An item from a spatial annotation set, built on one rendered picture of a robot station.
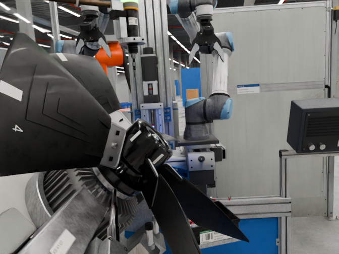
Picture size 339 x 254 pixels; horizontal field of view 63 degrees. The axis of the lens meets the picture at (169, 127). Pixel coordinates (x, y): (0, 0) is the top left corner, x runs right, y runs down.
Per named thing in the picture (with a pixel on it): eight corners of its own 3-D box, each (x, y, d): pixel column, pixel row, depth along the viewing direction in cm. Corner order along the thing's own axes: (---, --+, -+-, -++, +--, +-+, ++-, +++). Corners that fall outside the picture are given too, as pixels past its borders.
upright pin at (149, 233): (146, 250, 65) (144, 225, 64) (147, 245, 67) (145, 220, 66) (154, 250, 65) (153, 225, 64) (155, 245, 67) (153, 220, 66)
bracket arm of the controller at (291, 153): (281, 159, 110) (281, 151, 110) (278, 156, 113) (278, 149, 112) (341, 155, 109) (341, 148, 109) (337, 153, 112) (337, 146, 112)
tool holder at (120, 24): (118, 40, 65) (114, -3, 64) (107, 45, 71) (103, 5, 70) (151, 42, 70) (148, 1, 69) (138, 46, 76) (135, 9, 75)
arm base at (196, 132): (182, 136, 166) (181, 120, 165) (207, 134, 166) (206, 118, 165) (184, 141, 151) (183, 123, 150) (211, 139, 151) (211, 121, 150)
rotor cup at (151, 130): (93, 169, 57) (137, 127, 55) (96, 141, 70) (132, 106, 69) (142, 206, 62) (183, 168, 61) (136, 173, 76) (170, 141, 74)
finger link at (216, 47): (226, 59, 126) (214, 43, 125) (229, 57, 120) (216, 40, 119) (221, 63, 126) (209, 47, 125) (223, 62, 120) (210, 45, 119)
